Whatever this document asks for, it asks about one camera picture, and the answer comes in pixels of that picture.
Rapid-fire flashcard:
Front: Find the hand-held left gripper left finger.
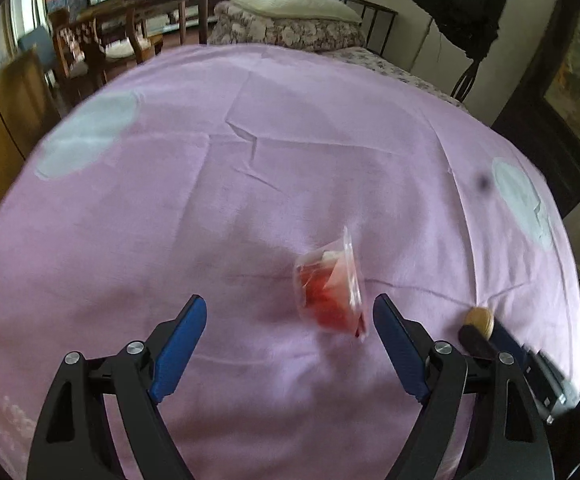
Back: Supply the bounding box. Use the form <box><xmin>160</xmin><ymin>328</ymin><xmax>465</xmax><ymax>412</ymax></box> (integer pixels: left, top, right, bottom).
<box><xmin>26</xmin><ymin>294</ymin><xmax>208</xmax><ymax>480</ymax></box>

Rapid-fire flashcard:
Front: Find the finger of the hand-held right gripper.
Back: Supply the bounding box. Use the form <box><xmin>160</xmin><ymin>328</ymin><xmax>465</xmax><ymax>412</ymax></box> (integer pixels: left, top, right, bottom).
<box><xmin>492</xmin><ymin>320</ymin><xmax>529</xmax><ymax>363</ymax></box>
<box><xmin>458</xmin><ymin>324</ymin><xmax>500</xmax><ymax>361</ymax></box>

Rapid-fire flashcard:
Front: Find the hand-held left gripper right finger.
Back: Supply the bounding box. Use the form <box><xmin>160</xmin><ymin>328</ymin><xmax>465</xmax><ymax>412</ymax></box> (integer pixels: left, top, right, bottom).
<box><xmin>372</xmin><ymin>293</ymin><xmax>555</xmax><ymax>480</ymax></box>

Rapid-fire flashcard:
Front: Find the brown round object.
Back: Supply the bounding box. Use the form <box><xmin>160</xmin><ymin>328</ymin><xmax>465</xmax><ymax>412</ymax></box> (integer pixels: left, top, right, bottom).
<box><xmin>464</xmin><ymin>307</ymin><xmax>495</xmax><ymax>341</ymax></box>

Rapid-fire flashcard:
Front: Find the red jelly cup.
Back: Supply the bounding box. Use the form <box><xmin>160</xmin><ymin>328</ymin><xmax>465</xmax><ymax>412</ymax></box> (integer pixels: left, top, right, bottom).
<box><xmin>294</xmin><ymin>225</ymin><xmax>369</xmax><ymax>338</ymax></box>

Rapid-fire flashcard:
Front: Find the purple printed blanket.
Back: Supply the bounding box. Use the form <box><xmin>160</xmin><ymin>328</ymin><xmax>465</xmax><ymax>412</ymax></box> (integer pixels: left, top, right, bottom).
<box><xmin>0</xmin><ymin>42</ymin><xmax>580</xmax><ymax>480</ymax></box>

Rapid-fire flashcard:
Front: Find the black coat stand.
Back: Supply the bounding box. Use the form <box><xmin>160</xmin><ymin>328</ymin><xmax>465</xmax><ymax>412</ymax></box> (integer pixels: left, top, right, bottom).
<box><xmin>452</xmin><ymin>57</ymin><xmax>480</xmax><ymax>103</ymax></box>

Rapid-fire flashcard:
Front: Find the dark framed painting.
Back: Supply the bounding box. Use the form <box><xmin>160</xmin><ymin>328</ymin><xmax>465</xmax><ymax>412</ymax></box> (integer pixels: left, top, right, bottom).
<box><xmin>492</xmin><ymin>0</ymin><xmax>580</xmax><ymax>216</ymax></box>

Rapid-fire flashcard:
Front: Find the floral bed sheet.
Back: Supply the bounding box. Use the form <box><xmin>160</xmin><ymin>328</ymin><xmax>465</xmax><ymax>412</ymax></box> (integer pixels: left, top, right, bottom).
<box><xmin>320</xmin><ymin>45</ymin><xmax>470</xmax><ymax>111</ymax></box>

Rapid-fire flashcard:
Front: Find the wooden cabinet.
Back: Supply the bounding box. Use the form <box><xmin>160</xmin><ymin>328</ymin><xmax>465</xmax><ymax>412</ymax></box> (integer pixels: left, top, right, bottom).
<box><xmin>0</xmin><ymin>45</ymin><xmax>63</xmax><ymax>261</ymax></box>

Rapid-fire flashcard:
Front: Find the carved wooden chair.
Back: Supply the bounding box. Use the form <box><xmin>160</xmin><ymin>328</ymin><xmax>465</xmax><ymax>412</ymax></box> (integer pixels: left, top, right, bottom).
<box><xmin>52</xmin><ymin>7</ymin><xmax>165</xmax><ymax>106</ymax></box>

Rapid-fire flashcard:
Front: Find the floral quilt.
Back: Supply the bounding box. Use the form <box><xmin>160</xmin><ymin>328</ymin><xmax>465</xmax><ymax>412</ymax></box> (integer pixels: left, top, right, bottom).
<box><xmin>207</xmin><ymin>0</ymin><xmax>368</xmax><ymax>53</ymax></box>

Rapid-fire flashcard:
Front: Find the blue chair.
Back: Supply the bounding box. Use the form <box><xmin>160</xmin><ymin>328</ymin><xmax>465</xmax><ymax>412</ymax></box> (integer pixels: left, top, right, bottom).
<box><xmin>17</xmin><ymin>27</ymin><xmax>56</xmax><ymax>86</ymax></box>

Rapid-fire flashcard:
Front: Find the black coat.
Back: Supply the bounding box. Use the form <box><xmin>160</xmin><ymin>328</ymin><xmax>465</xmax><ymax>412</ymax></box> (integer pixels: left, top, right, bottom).
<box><xmin>397</xmin><ymin>0</ymin><xmax>518</xmax><ymax>63</ymax></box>

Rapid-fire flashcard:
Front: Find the white pillow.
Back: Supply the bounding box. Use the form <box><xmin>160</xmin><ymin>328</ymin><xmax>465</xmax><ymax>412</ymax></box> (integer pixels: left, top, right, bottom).
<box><xmin>226</xmin><ymin>0</ymin><xmax>363</xmax><ymax>23</ymax></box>

